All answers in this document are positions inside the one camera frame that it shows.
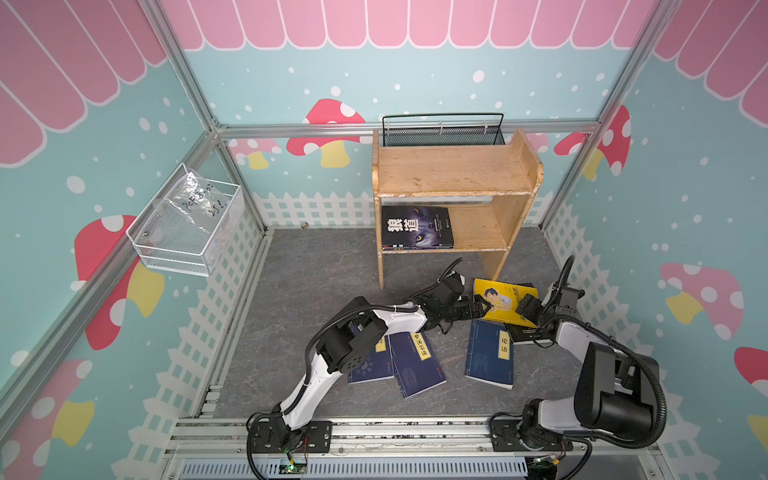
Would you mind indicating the navy book left yellow label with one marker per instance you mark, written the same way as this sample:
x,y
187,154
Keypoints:
x,y
377,366

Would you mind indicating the yellow cover book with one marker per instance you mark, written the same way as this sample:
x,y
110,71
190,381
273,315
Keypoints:
x,y
504,299

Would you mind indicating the white wire wall basket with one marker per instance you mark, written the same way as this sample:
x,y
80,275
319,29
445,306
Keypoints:
x,y
159,259

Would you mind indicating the navy book tilted yellow label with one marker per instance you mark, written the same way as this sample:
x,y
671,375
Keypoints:
x,y
416,366

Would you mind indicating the black wire mesh basket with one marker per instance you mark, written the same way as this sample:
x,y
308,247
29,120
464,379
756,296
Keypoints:
x,y
442,129

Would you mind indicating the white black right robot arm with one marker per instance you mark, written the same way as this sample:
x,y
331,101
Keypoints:
x,y
618,397

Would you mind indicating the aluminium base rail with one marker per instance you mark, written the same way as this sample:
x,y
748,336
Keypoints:
x,y
459,447

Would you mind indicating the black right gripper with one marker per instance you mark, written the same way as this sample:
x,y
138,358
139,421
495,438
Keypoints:
x,y
531,307

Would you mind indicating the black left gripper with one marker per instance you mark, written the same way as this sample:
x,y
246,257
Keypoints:
x,y
468,309

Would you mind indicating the black book under stack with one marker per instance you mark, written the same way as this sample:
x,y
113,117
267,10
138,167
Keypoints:
x,y
523,335

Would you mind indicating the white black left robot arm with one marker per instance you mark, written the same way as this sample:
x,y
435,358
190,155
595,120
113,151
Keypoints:
x,y
349,337

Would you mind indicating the blue book small yellow label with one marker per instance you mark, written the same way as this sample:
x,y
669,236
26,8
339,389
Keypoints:
x,y
490,357

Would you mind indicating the wooden two-tier bookshelf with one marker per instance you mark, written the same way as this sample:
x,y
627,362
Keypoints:
x,y
487,189

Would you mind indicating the dark wolf cover book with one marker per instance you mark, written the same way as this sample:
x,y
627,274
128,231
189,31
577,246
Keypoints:
x,y
413,227

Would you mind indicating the clear plastic bag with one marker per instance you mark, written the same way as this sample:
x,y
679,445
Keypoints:
x,y
187,217

